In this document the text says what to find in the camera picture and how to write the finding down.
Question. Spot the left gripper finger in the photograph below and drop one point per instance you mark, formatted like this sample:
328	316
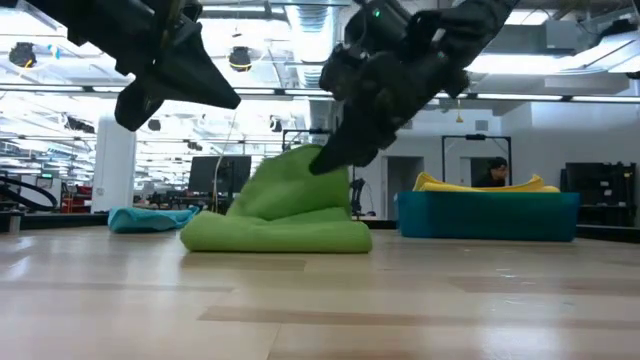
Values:
195	80
135	107

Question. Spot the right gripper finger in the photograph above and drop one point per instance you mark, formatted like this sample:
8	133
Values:
350	145

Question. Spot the green microfiber towel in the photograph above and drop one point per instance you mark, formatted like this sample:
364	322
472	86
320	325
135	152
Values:
285	210

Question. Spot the blue microfiber towel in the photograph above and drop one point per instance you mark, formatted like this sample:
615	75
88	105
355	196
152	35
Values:
145	219

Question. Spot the yellow microfiber towel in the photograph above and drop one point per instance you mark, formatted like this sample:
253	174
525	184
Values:
475	188

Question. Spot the teal plastic bin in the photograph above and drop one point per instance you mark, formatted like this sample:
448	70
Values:
487	215

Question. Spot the black background robot arm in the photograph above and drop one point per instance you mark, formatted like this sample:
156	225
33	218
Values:
356	192

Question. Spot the yellow hanging pendant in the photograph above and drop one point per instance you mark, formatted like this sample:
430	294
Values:
458	118

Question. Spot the dark background monitor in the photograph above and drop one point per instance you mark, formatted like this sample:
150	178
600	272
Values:
220	174

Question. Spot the dark side desk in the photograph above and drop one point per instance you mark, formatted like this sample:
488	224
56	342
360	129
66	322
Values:
50	220

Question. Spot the person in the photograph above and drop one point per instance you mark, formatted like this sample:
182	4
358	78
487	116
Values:
492	175

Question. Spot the long ceiling light bar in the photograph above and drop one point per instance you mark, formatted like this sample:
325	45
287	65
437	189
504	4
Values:
550	97

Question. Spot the black shelf unit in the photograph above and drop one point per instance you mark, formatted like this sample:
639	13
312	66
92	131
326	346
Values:
597	192

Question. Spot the black ceiling camera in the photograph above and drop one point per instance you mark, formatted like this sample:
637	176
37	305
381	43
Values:
22	54
240	58

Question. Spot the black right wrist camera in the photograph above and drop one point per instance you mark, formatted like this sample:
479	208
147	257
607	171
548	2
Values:
380	20

